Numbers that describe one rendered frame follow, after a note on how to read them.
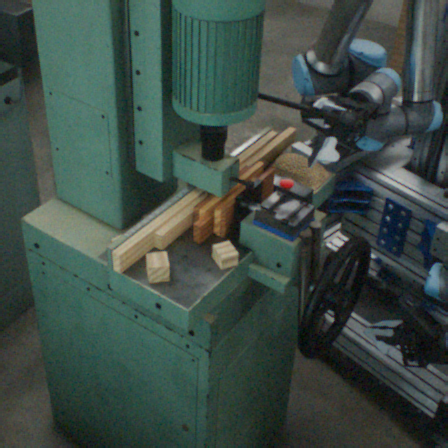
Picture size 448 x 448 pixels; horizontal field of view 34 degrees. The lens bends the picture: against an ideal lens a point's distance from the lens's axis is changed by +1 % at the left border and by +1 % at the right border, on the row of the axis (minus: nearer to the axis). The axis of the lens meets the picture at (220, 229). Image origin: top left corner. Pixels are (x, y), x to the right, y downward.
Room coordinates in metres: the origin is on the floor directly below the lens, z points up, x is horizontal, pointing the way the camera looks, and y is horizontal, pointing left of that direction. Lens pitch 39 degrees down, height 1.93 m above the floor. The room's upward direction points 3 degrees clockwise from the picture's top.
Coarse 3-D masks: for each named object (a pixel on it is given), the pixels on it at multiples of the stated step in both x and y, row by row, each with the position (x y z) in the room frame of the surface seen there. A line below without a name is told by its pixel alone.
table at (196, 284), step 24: (264, 168) 1.52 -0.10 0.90; (192, 240) 1.23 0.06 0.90; (216, 240) 1.23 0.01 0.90; (144, 264) 1.15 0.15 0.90; (192, 264) 1.15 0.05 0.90; (216, 264) 1.16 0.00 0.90; (240, 264) 1.17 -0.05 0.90; (120, 288) 1.11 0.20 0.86; (144, 288) 1.08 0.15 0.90; (168, 288) 1.08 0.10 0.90; (192, 288) 1.08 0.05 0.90; (216, 288) 1.09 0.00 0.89; (288, 288) 1.15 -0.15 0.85; (168, 312) 1.04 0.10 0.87; (192, 312) 1.03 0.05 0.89
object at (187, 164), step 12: (180, 144) 1.40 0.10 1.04; (192, 144) 1.40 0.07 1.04; (180, 156) 1.36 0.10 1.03; (192, 156) 1.36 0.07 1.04; (228, 156) 1.36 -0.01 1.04; (180, 168) 1.36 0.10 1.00; (192, 168) 1.34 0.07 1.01; (204, 168) 1.33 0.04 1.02; (216, 168) 1.31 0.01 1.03; (228, 168) 1.32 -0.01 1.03; (192, 180) 1.34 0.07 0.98; (204, 180) 1.33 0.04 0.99; (216, 180) 1.31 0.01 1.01; (228, 180) 1.32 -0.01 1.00; (216, 192) 1.31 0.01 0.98
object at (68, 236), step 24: (24, 216) 1.41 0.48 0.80; (48, 216) 1.41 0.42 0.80; (72, 216) 1.42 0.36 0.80; (24, 240) 1.40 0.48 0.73; (48, 240) 1.35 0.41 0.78; (72, 240) 1.33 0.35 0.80; (96, 240) 1.33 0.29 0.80; (72, 264) 1.31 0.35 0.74; (96, 264) 1.26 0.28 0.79; (264, 288) 1.26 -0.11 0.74; (144, 312) 1.19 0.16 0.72; (240, 312) 1.18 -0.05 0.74; (192, 336) 1.11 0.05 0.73; (216, 336) 1.10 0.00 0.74
